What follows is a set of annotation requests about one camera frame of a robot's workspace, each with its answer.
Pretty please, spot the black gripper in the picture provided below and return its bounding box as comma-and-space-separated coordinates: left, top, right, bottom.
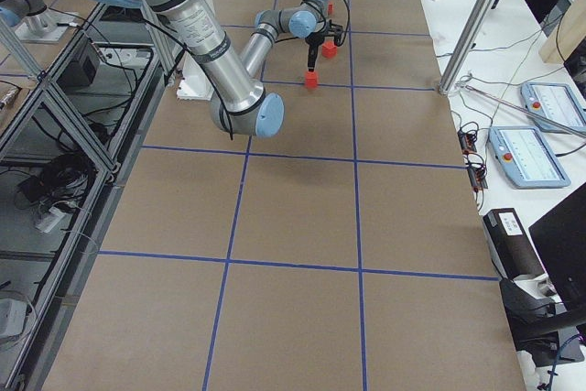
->
305, 31, 326, 72

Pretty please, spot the teach pendant tablet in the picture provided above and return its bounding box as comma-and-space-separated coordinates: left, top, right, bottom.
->
488, 126, 571, 189
521, 81, 585, 133

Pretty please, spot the aluminium frame post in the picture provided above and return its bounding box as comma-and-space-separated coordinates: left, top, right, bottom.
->
438, 0, 495, 95

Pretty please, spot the white pedestal column base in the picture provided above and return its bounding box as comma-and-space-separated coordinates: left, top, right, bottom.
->
177, 55, 213, 101

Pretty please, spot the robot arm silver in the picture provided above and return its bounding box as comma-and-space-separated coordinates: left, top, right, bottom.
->
94, 0, 330, 137
1, 0, 68, 43

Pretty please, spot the near teach pendant tablet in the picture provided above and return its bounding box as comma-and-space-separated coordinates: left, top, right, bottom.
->
488, 126, 571, 189

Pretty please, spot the far teach pendant tablet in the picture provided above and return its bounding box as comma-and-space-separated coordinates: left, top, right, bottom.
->
521, 81, 585, 133

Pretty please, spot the aluminium frame table left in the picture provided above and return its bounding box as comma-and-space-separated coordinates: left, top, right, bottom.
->
1, 5, 181, 390

